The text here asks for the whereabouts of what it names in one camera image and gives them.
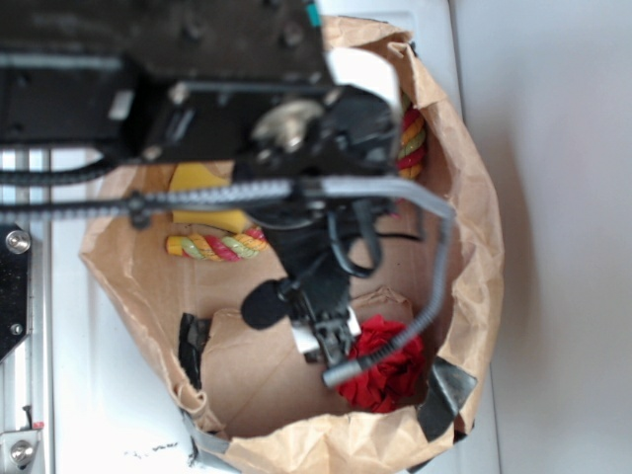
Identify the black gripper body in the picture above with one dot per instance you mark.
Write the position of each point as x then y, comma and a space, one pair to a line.
321, 244

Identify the red paper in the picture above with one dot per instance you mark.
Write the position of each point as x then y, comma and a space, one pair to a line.
382, 388

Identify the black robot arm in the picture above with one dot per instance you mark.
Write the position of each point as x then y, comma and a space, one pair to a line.
151, 83

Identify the brown paper bag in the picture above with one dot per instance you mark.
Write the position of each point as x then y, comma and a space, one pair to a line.
250, 395

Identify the black foam microphone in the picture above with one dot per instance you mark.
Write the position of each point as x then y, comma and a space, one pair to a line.
264, 306

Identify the yellow sponge piece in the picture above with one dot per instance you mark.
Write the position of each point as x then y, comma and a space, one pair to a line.
194, 176

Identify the black mounting bracket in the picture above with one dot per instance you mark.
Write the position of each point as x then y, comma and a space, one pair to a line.
16, 244

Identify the aluminium frame rail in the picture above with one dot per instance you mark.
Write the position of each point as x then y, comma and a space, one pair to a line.
27, 420

